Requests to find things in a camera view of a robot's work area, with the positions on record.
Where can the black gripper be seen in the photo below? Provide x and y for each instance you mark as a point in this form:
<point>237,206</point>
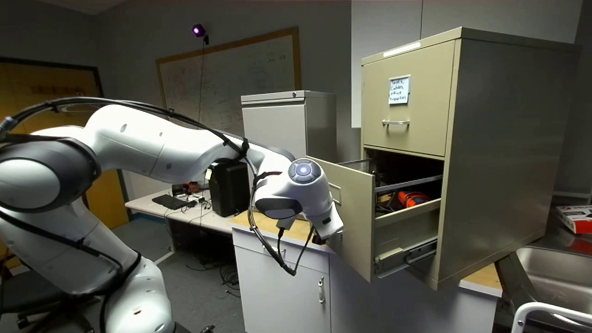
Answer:
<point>319,236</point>

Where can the beige cabinet drawer without label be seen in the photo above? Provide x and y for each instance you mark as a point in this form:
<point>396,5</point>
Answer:
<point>354,223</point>

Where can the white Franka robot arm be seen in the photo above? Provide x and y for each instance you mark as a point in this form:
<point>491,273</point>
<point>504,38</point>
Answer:
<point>141,142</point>

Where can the white base cabinet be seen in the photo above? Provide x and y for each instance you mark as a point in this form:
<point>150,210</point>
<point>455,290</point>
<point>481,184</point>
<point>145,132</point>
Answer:
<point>278,290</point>

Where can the white storage cabinet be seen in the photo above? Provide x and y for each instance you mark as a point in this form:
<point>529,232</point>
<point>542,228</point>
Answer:
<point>287,127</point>

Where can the beige labelled cabinet drawer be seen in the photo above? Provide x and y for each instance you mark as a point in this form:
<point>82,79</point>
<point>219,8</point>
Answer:
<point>426,127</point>

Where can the white drawer label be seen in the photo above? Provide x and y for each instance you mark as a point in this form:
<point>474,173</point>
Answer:
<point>398,90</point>

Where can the beige metal filing cabinet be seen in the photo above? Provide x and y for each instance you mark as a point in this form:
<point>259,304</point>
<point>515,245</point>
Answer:
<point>511,154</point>

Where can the wooden countertop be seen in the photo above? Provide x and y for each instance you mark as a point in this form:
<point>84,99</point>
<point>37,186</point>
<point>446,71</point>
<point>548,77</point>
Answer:
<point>296,228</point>

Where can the orange tool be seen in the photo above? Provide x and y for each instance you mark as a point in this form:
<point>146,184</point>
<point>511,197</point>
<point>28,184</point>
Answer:
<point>409,199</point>

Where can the black box device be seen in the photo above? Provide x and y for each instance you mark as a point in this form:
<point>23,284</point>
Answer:
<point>230,188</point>

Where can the white desk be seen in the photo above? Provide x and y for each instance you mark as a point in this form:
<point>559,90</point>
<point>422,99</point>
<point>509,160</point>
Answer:
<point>185,214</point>

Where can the small red item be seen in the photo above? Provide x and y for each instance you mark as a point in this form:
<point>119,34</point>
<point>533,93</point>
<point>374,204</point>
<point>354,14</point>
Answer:
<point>187,188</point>

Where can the flat black device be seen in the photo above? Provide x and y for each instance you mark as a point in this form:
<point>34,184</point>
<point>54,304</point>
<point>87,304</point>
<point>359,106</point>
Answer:
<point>169,203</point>

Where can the wood framed whiteboard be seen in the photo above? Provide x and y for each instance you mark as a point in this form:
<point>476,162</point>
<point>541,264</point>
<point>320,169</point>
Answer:
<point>222,80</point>

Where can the stainless steel sink counter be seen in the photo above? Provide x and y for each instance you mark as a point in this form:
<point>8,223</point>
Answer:
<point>555,271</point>

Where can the red and white box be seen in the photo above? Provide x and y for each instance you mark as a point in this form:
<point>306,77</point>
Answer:
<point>576,219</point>

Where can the black office chair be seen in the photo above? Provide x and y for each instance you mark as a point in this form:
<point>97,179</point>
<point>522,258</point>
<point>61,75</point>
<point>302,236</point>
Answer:
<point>37,304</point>

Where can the yellow wooden door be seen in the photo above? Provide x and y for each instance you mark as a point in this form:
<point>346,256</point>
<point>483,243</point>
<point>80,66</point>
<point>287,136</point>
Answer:
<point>48,84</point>

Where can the camera with purple light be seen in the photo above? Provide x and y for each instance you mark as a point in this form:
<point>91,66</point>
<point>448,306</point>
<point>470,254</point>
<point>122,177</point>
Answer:
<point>198,31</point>

